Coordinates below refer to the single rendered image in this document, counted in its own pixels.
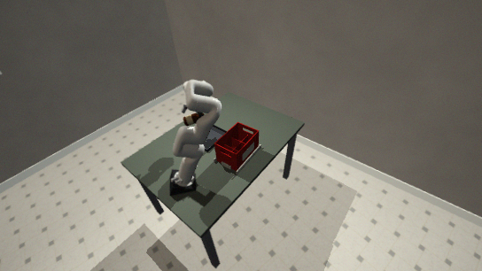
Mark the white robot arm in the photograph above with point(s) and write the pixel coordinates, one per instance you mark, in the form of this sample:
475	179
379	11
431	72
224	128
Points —
190	141

